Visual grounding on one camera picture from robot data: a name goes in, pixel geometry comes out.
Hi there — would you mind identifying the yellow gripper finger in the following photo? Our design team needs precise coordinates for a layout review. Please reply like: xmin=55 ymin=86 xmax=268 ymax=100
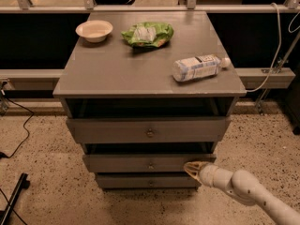
xmin=184 ymin=161 xmax=211 ymax=180

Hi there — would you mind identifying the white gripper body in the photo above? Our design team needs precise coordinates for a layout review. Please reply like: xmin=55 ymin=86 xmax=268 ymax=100
xmin=199 ymin=163 xmax=233 ymax=191

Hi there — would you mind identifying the grey drawer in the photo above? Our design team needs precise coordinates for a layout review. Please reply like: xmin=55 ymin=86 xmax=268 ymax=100
xmin=67 ymin=117 xmax=231 ymax=143
xmin=82 ymin=142 xmax=217 ymax=173
xmin=96 ymin=172 xmax=201 ymax=189

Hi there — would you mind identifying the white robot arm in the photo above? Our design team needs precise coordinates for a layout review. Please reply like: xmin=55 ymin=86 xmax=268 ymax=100
xmin=184 ymin=161 xmax=300 ymax=225

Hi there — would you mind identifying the grey top drawer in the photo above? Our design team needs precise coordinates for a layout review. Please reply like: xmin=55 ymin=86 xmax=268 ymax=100
xmin=67 ymin=117 xmax=231 ymax=143

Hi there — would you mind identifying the grey wooden drawer cabinet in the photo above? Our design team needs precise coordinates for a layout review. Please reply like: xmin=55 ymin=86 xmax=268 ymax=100
xmin=52 ymin=10 xmax=248 ymax=192

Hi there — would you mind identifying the grey bottom drawer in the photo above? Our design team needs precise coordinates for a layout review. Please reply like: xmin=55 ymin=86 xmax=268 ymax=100
xmin=96 ymin=172 xmax=201 ymax=189

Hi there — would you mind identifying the plastic water bottle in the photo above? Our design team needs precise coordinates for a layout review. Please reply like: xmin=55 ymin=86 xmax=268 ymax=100
xmin=172 ymin=54 xmax=231 ymax=83

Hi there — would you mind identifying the green chip bag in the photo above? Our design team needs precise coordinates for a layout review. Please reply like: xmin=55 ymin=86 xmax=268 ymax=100
xmin=121 ymin=22 xmax=174 ymax=48

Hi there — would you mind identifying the white bowl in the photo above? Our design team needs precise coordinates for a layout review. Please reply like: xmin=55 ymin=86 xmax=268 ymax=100
xmin=75 ymin=20 xmax=113 ymax=43

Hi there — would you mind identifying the black floor stand bar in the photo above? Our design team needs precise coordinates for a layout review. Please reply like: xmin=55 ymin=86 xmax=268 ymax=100
xmin=0 ymin=173 xmax=30 ymax=225

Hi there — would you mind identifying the white cable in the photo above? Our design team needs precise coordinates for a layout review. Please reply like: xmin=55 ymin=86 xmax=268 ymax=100
xmin=246 ymin=2 xmax=283 ymax=94

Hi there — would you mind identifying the black cable on floor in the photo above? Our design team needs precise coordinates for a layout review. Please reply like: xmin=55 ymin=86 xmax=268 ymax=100
xmin=0 ymin=87 xmax=36 ymax=159

